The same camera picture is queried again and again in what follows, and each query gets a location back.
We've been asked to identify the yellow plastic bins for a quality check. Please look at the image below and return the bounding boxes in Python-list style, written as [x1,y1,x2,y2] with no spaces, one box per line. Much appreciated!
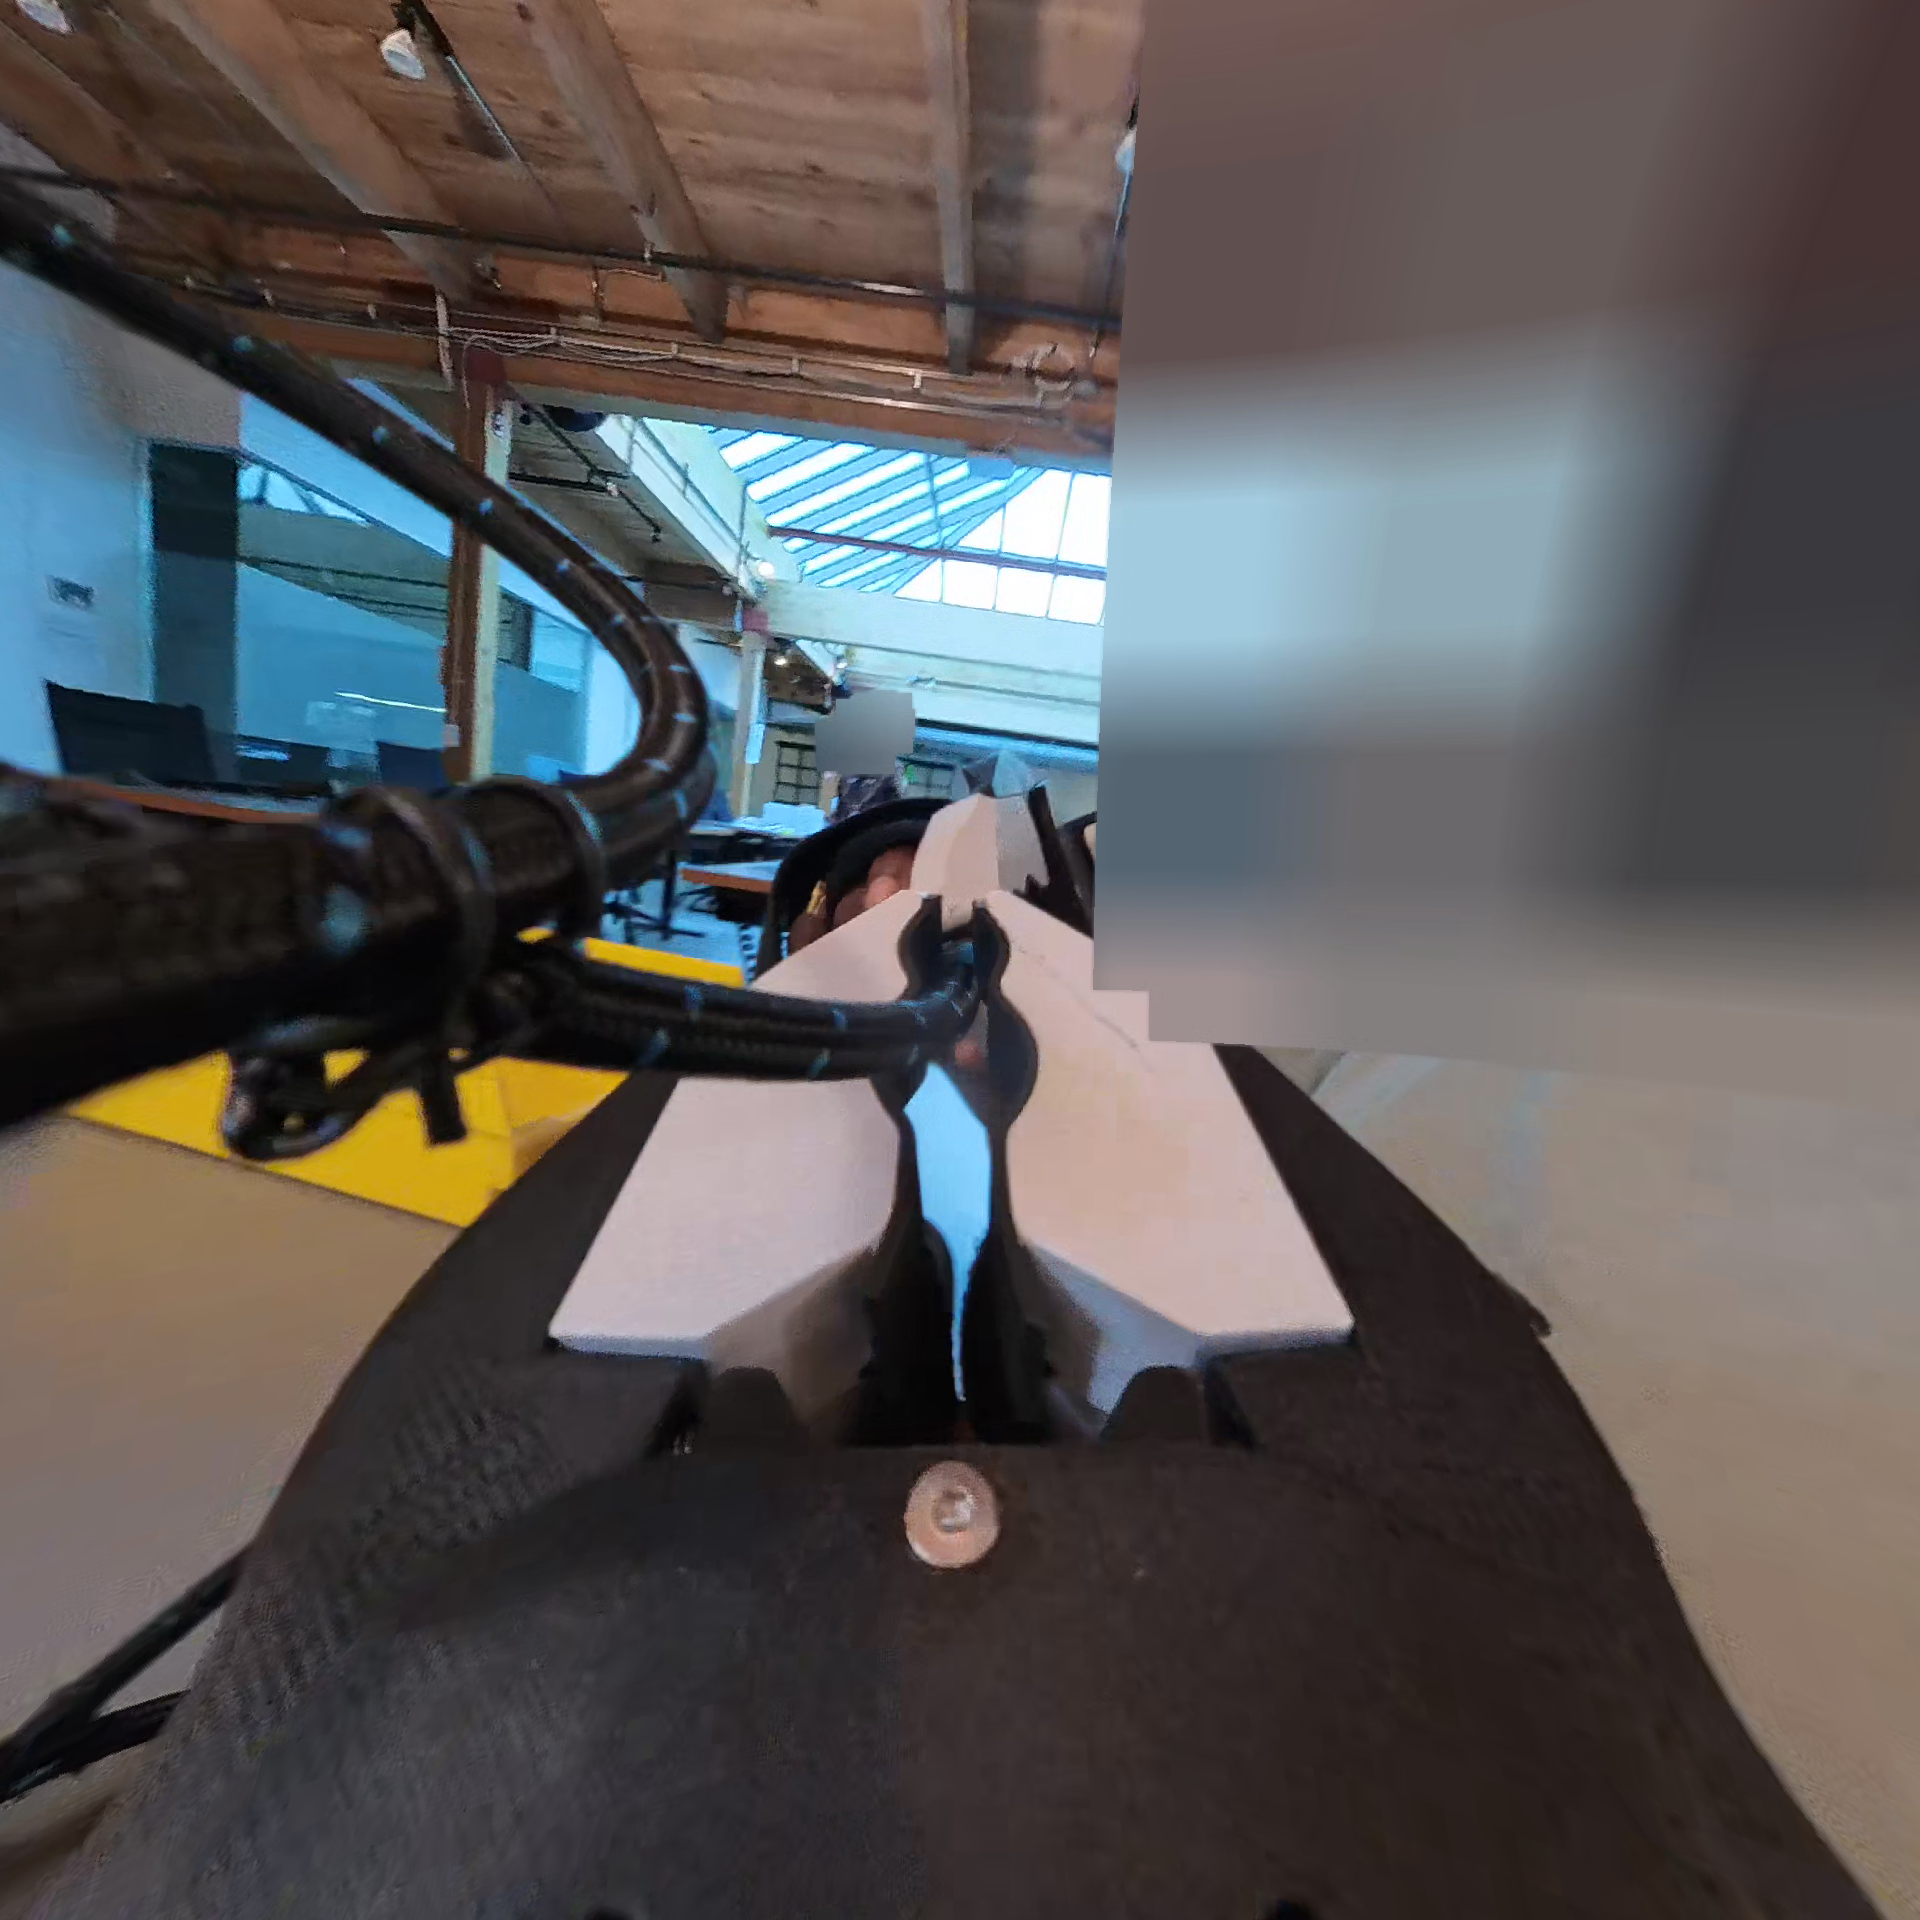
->
[66,933,748,1230]

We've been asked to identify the green plug braided hdmi cable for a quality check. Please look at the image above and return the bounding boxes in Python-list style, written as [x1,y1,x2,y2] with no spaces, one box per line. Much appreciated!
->
[0,175,1024,1164]

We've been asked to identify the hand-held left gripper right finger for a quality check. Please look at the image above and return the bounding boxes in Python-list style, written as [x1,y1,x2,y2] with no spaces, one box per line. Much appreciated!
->
[965,892,1359,1414]

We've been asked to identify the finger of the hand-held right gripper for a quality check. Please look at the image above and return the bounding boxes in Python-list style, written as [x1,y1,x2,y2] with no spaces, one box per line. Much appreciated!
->
[908,786,1100,940]

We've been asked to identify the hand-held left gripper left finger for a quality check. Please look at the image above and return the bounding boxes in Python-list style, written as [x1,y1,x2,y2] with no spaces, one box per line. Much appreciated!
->
[543,892,965,1414]

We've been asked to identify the person's right hand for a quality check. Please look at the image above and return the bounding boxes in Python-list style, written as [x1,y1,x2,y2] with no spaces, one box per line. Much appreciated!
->
[801,847,921,976]

